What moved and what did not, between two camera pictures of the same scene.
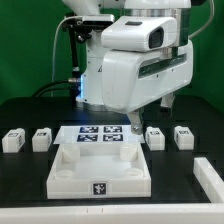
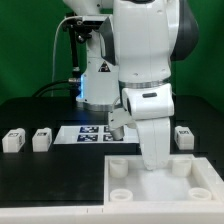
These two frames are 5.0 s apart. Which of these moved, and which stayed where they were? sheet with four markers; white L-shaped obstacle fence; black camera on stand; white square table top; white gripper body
Moved: white square table top; white gripper body
Stayed: black camera on stand; white L-shaped obstacle fence; sheet with four markers
